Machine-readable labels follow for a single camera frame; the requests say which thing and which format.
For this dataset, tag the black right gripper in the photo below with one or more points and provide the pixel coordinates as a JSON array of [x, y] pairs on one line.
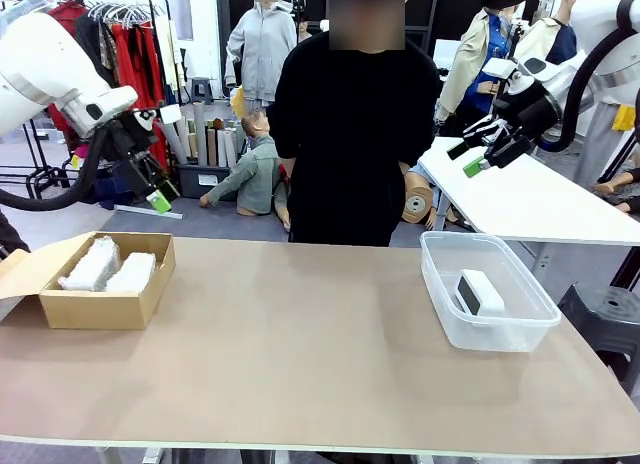
[[530, 109]]

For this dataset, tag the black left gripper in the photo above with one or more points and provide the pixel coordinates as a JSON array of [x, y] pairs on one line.
[[132, 134]]

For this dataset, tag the white foam clock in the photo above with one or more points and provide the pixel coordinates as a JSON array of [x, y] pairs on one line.
[[132, 274]]

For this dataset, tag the clear bubble clock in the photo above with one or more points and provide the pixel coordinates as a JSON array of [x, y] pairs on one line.
[[90, 266]]

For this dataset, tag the white digital alarm clock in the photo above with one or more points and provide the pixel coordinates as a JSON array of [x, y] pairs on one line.
[[482, 294]]

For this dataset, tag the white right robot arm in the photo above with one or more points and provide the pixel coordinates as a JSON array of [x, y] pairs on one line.
[[600, 14]]

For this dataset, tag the dark grey storage bin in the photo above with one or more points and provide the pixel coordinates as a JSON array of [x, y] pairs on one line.
[[192, 181]]

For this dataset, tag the slanted grey paper roll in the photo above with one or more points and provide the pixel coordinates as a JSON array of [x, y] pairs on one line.
[[172, 144]]

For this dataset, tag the wide beige paper roll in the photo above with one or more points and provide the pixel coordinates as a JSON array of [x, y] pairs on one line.
[[185, 134]]

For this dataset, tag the thin brown paper roll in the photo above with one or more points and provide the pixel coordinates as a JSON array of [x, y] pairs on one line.
[[211, 149]]

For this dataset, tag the tall grey paper roll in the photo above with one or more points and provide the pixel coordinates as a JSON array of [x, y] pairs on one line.
[[200, 134]]

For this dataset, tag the white work table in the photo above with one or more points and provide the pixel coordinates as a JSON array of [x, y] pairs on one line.
[[525, 204]]

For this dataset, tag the white paper roll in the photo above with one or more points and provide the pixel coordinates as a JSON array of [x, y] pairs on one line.
[[231, 149], [222, 149]]

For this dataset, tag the mannequin beige jacket blue shirt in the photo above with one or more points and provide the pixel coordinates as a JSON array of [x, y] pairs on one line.
[[465, 69]]

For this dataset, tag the brown cardboard spool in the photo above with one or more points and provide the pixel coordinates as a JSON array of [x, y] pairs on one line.
[[416, 204]]

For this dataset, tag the seated mannequin green jacket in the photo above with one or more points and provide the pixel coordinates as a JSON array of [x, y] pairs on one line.
[[255, 174]]

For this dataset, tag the grey plastic step stool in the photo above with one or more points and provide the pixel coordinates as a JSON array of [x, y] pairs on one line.
[[201, 81]]

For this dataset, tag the yellow bag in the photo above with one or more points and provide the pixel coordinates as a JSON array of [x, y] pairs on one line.
[[239, 104]]

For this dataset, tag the mannequin grey skirt yellow cloth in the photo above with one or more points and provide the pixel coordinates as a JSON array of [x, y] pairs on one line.
[[600, 134]]

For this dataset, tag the black stand pole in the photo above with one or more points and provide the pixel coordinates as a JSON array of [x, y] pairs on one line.
[[519, 34]]

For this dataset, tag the long red hanging dress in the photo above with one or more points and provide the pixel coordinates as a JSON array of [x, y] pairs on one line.
[[135, 59]]

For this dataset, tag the mannequin cream vest navy shirt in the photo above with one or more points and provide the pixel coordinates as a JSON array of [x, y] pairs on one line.
[[550, 34]]

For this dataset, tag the cream hanging garment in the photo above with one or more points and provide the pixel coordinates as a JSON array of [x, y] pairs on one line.
[[172, 54]]

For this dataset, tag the lying bare mannequin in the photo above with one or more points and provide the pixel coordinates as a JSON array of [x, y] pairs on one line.
[[612, 186]]

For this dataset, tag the person in black shirt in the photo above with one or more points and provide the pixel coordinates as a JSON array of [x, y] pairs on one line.
[[350, 134]]

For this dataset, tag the open brown cardboard box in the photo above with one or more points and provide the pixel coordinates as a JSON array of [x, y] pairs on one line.
[[95, 311]]

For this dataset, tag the black hanging garment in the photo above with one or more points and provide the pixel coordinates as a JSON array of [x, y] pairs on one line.
[[92, 39]]

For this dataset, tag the clear plastic container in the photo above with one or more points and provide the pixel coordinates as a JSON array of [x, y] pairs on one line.
[[500, 334]]

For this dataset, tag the red hanging shirt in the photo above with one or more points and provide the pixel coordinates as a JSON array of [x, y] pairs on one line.
[[70, 14]]

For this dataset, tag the black plastic stool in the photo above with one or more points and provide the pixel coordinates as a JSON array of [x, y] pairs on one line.
[[600, 314]]

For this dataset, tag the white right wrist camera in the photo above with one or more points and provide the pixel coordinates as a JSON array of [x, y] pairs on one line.
[[497, 66]]

